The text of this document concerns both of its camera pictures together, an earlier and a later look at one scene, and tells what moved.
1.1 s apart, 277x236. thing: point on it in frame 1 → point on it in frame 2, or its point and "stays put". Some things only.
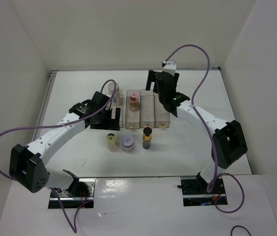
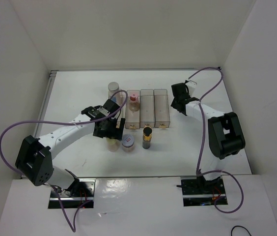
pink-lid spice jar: x=134 y=102 stays put
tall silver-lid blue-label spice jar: x=116 y=100 stays put
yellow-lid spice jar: x=112 y=143 stays put
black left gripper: x=111 y=124 → x=116 y=133
